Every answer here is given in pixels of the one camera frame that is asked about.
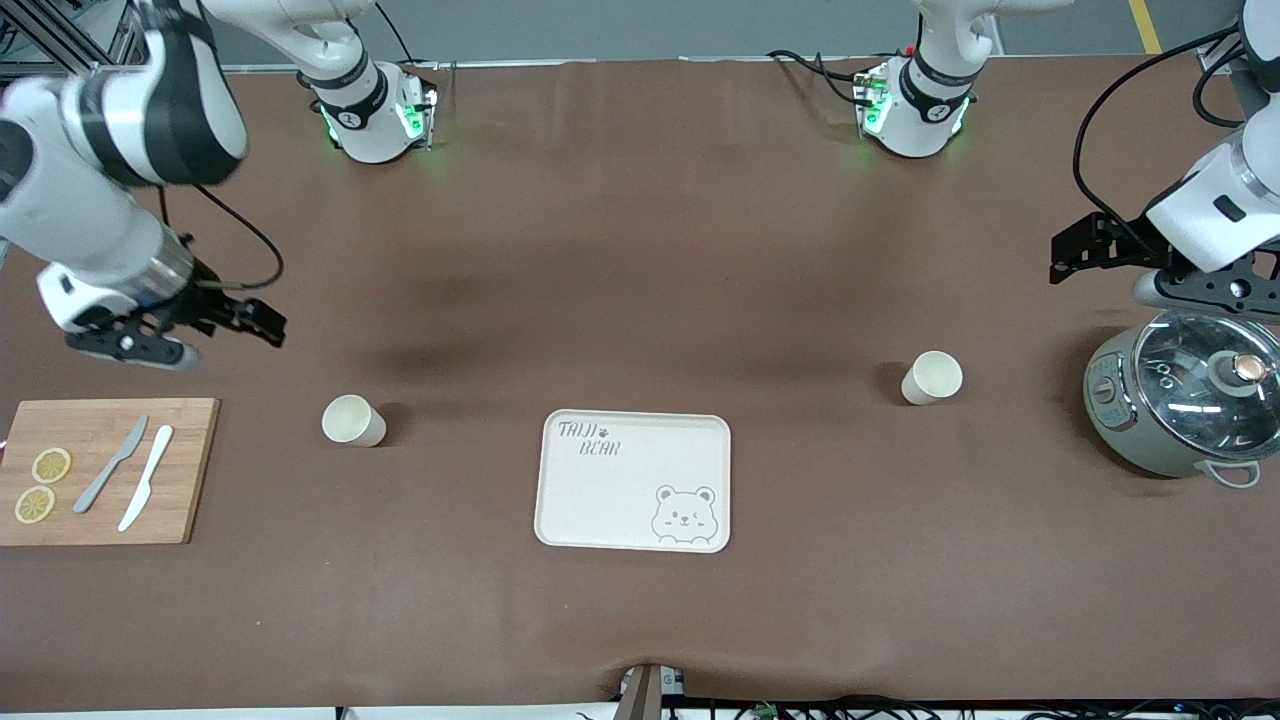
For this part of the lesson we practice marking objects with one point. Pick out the wooden cutting board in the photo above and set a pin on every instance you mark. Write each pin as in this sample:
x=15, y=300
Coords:
x=185, y=450

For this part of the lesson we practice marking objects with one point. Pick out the grey-green electric cooking pot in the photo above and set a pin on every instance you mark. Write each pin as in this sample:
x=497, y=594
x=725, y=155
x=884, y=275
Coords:
x=1130, y=450

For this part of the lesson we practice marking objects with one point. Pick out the aluminium frame rails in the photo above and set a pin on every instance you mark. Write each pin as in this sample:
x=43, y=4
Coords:
x=115, y=40

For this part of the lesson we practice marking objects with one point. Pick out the white plastic knife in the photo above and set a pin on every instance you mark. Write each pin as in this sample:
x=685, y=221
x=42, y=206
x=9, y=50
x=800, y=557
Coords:
x=146, y=478

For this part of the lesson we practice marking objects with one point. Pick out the glass pot lid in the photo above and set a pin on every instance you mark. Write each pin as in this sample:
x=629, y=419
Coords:
x=1190, y=400

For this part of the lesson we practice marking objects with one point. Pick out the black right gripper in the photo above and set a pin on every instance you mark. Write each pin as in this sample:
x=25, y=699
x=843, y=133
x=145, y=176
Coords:
x=205, y=303

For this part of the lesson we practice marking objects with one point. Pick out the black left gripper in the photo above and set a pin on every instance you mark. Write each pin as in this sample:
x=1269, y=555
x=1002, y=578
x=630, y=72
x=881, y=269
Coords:
x=1122, y=240

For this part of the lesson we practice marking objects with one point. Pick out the camera mount post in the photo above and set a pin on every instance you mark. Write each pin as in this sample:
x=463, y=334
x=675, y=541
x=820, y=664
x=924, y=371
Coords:
x=640, y=700

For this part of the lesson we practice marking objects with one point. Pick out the right arm base connector bracket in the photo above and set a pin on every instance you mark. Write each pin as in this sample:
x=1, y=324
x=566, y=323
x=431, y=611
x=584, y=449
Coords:
x=418, y=120

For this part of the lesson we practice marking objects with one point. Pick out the white plastic cup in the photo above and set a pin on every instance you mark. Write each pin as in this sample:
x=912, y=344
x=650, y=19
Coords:
x=352, y=420
x=932, y=378

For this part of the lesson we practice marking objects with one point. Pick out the yellow lemon slice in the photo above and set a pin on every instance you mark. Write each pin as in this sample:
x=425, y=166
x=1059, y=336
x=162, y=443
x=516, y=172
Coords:
x=35, y=504
x=51, y=465

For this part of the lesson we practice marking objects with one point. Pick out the grey plastic knife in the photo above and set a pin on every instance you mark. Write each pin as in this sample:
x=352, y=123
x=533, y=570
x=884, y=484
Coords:
x=110, y=465

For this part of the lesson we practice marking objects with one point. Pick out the beige bear print tray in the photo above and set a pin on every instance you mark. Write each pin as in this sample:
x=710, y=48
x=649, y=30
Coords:
x=630, y=500

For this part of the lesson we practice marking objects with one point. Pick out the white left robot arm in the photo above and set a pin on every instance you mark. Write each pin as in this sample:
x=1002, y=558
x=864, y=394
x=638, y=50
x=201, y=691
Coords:
x=920, y=135

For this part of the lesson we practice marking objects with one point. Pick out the left arm base connector bracket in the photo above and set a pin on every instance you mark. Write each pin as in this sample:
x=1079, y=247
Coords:
x=870, y=100

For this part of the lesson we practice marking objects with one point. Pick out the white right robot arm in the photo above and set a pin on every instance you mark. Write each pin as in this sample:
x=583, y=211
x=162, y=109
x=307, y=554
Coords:
x=90, y=220

